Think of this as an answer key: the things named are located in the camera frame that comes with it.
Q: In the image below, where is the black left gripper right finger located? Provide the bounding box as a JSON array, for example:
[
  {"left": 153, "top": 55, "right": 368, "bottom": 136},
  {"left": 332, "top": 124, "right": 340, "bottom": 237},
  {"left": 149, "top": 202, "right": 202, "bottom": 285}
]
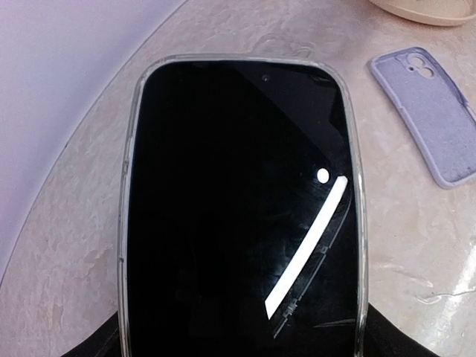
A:
[{"left": 366, "top": 304, "right": 437, "bottom": 357}]

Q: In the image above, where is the beige round plate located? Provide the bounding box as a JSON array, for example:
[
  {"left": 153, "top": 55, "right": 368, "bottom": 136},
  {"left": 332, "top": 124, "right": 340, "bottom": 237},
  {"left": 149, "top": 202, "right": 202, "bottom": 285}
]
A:
[{"left": 370, "top": 0, "right": 475, "bottom": 27}]

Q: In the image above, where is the clear case upper horizontal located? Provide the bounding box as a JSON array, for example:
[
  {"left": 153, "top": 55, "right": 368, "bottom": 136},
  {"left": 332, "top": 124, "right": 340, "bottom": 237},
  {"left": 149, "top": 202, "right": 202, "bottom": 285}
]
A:
[{"left": 251, "top": 33, "right": 315, "bottom": 59}]

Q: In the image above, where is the clear case with ring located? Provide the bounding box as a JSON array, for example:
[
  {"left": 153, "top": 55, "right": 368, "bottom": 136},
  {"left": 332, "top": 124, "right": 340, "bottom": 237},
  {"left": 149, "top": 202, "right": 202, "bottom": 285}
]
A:
[{"left": 117, "top": 54, "right": 370, "bottom": 357}]

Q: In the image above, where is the lavender phone case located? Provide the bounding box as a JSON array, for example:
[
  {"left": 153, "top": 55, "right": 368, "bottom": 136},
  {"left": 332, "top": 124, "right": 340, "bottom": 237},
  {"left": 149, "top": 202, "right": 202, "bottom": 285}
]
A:
[{"left": 369, "top": 47, "right": 475, "bottom": 190}]

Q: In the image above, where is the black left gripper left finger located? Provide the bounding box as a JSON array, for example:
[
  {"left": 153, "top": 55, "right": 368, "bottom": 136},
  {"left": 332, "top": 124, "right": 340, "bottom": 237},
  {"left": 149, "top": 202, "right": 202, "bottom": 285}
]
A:
[{"left": 62, "top": 312, "right": 121, "bottom": 357}]

